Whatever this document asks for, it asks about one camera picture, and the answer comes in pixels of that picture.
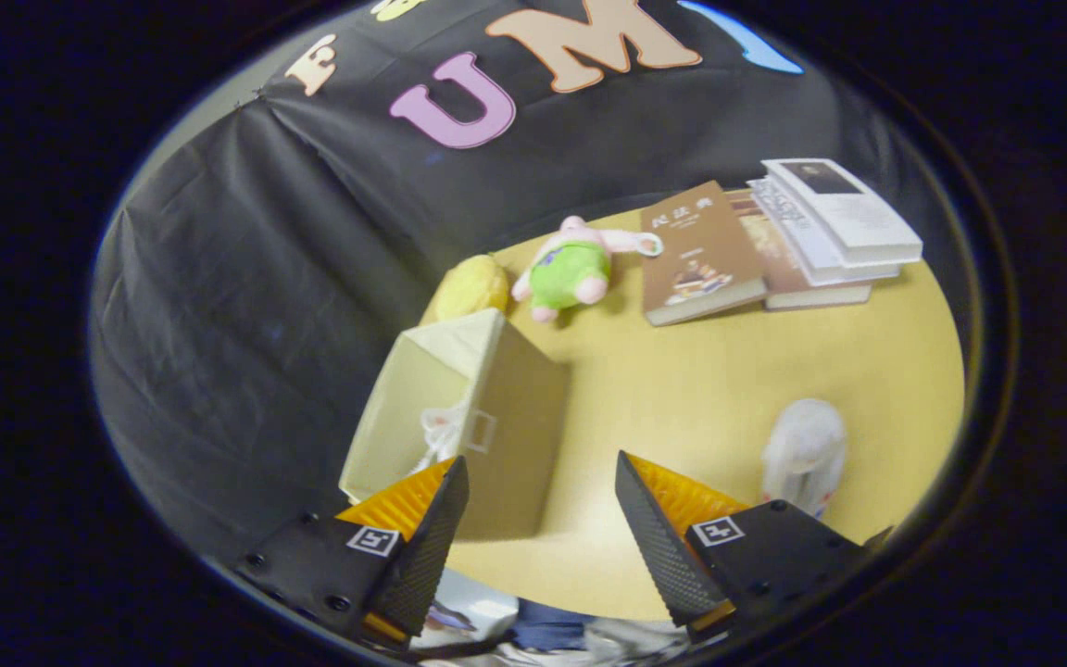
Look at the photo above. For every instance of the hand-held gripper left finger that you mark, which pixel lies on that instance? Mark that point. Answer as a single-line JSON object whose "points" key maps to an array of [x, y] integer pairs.
{"points": [[330, 565]]}

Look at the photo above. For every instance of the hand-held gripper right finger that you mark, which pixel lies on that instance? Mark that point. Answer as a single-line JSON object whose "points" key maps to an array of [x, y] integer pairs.
{"points": [[774, 556]]}

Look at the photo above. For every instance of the white canvas shoe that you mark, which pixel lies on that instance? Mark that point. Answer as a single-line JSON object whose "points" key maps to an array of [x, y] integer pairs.
{"points": [[807, 449], [441, 435]]}

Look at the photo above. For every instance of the beige fabric storage box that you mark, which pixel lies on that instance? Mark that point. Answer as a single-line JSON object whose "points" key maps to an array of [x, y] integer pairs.
{"points": [[524, 445]]}

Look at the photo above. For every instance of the black backdrop cloth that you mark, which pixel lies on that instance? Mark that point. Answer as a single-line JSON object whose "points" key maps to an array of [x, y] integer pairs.
{"points": [[237, 324]]}

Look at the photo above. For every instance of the brown book under white books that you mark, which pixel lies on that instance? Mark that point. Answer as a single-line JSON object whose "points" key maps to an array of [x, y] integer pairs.
{"points": [[788, 269]]}

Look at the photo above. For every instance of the brown cover book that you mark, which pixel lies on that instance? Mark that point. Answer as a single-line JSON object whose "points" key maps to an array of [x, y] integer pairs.
{"points": [[696, 255]]}

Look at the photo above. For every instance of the yellow plush toy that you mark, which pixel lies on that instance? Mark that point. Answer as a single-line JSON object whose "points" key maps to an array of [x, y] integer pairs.
{"points": [[470, 287]]}

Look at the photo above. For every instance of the white patterned cover book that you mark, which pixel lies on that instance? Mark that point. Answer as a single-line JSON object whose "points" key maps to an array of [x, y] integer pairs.
{"points": [[797, 232]]}

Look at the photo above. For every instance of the green pink plush toy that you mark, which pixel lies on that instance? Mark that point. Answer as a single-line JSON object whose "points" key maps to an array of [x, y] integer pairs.
{"points": [[571, 273]]}

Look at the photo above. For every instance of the white book with dark photo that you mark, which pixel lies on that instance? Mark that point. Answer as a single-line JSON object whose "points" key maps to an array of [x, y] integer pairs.
{"points": [[853, 208]]}

